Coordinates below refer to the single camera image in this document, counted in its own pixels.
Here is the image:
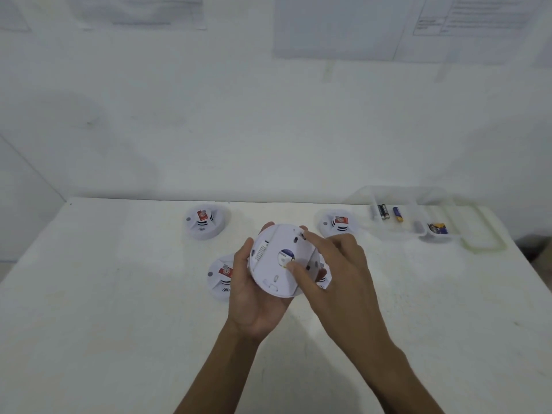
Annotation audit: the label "person's left hand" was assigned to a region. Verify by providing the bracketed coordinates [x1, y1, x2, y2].
[227, 237, 296, 340]

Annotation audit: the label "person's right hand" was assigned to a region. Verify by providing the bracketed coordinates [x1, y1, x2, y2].
[287, 230, 404, 363]

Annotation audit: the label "person's left forearm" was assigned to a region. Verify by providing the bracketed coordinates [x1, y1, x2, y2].
[174, 320, 265, 414]

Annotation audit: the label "person's right forearm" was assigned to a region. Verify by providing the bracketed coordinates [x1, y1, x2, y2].
[343, 346, 446, 414]

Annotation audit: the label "clear plastic compartment box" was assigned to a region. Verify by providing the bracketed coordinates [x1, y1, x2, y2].
[344, 185, 459, 244]

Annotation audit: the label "clear plastic box lid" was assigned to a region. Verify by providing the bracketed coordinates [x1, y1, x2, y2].
[446, 205, 508, 256]

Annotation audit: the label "white printed paper sheet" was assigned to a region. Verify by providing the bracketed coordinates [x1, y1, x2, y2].
[393, 0, 552, 68]

